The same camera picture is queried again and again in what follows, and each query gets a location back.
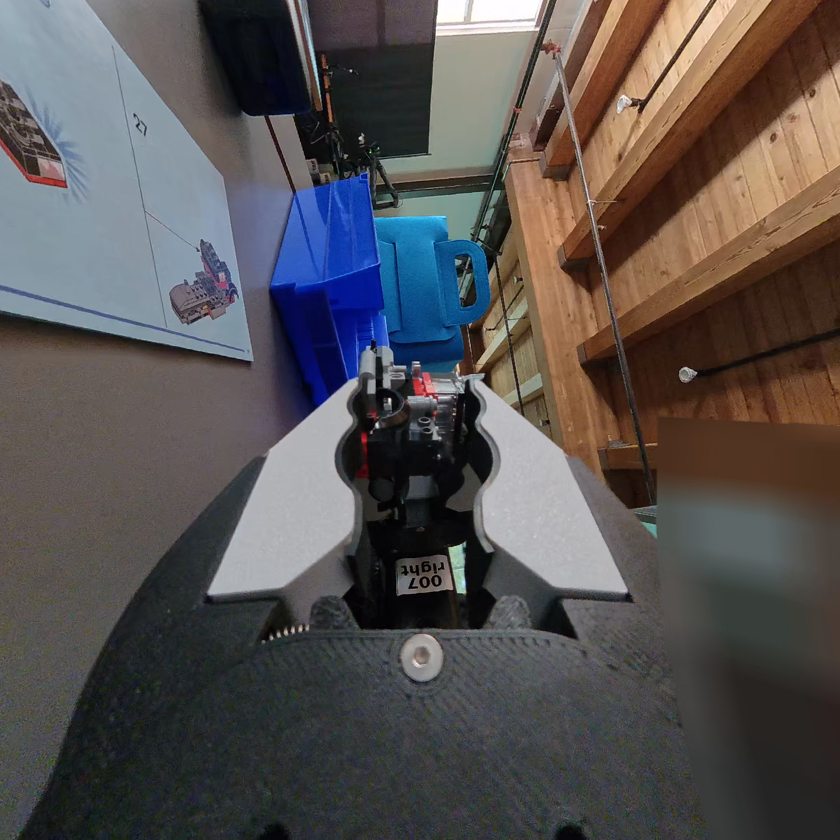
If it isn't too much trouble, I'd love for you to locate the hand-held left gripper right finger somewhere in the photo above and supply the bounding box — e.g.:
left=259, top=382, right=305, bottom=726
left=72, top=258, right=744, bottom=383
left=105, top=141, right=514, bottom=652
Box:
left=466, top=377, right=635, bottom=605

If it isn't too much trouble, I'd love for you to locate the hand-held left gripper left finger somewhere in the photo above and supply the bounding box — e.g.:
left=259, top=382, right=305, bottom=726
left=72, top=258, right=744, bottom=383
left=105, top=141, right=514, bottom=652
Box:
left=205, top=378, right=366, bottom=605

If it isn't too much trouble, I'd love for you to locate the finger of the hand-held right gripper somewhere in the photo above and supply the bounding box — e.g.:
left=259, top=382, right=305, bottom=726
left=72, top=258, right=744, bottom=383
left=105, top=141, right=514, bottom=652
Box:
left=445, top=461, right=487, bottom=517

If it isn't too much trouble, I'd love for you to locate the grey black brick spaceship model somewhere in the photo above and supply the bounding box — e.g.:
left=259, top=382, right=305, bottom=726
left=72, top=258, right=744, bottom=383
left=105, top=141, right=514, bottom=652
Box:
left=357, top=340, right=485, bottom=526

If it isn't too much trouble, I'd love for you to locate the teal felt bag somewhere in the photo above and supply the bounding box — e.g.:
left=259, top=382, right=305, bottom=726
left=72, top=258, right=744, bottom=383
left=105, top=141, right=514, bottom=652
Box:
left=373, top=214, right=491, bottom=376

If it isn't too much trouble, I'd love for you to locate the threaded metal rod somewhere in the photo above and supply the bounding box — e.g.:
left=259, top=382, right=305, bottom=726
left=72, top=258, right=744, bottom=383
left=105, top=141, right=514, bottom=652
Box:
left=550, top=47, right=658, bottom=506

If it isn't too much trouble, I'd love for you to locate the brick building instruction booklet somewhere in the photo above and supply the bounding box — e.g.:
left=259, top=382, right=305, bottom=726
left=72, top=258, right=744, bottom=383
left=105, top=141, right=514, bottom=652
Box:
left=0, top=0, right=255, bottom=363

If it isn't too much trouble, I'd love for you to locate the dark hanging panel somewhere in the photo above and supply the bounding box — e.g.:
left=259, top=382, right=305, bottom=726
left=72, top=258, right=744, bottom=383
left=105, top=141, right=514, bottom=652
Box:
left=320, top=0, right=438, bottom=160

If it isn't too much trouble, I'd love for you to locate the black device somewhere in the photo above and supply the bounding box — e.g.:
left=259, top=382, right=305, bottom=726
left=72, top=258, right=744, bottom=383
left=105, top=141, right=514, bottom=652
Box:
left=197, top=0, right=317, bottom=119

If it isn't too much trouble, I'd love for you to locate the black cable with white plug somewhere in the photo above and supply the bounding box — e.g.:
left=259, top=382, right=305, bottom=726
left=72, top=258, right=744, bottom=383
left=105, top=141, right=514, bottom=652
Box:
left=616, top=0, right=723, bottom=114
left=678, top=327, right=840, bottom=385

